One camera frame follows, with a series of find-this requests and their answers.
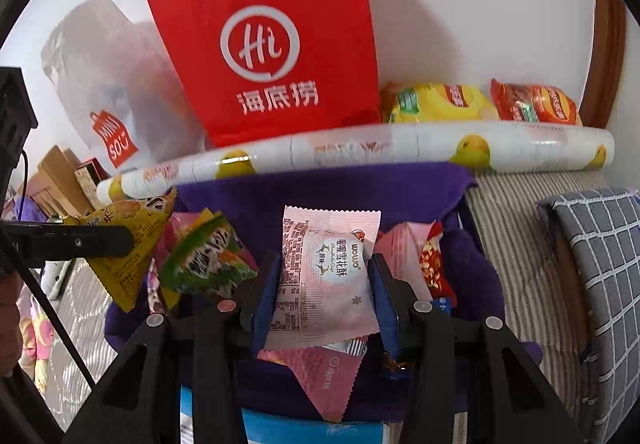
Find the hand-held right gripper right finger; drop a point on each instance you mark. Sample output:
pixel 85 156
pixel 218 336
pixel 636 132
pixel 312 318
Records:
pixel 387 314

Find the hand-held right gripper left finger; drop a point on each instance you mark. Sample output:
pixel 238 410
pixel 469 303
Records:
pixel 265 304

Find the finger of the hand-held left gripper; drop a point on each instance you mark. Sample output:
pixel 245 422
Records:
pixel 75 240

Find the small blue snack packet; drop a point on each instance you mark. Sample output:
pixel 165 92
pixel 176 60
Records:
pixel 444 306

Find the pale pink snack packet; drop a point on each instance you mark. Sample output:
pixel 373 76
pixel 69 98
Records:
pixel 330 294

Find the yellow snack packet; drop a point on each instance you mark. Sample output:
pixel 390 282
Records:
pixel 130 274

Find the small red snack packet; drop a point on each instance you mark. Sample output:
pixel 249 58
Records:
pixel 431 264

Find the green snack packet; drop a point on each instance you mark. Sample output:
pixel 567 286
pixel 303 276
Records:
pixel 210 259

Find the pink orange snack packet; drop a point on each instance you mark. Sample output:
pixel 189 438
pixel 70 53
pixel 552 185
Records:
pixel 400 244

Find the pink puffed snack packet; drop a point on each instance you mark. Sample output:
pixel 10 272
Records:
pixel 330 384

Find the wooden slatted furniture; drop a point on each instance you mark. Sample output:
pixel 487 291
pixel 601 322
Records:
pixel 55 174

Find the white plastic shopping bag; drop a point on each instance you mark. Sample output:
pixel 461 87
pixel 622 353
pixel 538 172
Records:
pixel 100 74

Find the pink floral cloth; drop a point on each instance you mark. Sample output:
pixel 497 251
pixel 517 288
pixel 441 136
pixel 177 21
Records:
pixel 37 349

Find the purple towel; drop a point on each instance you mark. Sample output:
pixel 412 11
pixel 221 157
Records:
pixel 350 189

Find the blue tissue pack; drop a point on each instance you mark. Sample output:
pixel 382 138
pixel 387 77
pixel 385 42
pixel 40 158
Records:
pixel 310 431

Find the striped quilt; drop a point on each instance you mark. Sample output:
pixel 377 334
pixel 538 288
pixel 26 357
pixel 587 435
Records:
pixel 515 249

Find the fruit printed paper roll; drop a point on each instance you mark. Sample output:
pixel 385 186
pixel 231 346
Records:
pixel 425 144

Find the yellow chip bag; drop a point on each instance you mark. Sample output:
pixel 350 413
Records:
pixel 440 106

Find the grey checked folded cloth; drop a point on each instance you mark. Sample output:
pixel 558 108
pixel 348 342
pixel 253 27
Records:
pixel 600 274

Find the orange chip bag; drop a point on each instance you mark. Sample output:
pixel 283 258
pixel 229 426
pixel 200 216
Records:
pixel 535 104

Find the brown wooden door frame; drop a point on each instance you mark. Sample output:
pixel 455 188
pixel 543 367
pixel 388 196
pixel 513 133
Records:
pixel 607 49

